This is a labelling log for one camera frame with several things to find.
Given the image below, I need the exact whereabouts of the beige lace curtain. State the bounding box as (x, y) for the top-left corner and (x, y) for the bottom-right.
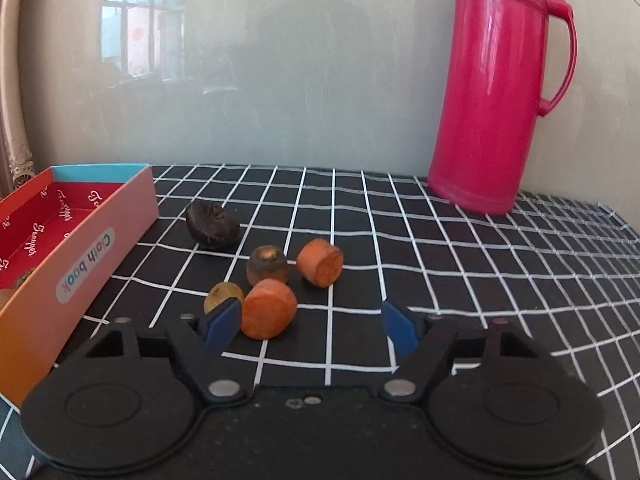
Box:
(0, 0), (37, 197)

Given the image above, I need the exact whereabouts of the dark wrinkled water chestnut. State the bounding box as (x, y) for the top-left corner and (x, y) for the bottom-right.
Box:
(185, 199), (241, 252)

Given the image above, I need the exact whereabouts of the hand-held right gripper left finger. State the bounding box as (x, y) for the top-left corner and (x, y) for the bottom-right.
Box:
(85, 297), (248, 402)

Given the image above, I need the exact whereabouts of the carrot piece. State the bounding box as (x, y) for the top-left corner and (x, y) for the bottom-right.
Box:
(296, 238), (344, 289)
(241, 279), (298, 339)

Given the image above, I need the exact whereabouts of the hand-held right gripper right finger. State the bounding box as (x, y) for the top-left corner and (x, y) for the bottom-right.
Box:
(379, 300), (538, 401)

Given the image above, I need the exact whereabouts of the brown water chestnut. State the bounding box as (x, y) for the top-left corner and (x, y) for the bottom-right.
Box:
(246, 245), (290, 286)

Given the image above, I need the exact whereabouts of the pink thermos jug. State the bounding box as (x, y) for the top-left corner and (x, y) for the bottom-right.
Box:
(426, 0), (577, 216)

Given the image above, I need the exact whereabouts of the black white grid tablecloth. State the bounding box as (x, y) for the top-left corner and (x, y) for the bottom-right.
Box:
(0, 163), (640, 480)

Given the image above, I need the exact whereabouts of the small kiwi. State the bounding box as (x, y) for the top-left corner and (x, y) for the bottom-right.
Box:
(204, 282), (245, 316)

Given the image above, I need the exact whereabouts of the colourful cardboard box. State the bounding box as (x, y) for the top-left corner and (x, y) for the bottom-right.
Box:
(0, 163), (160, 407)

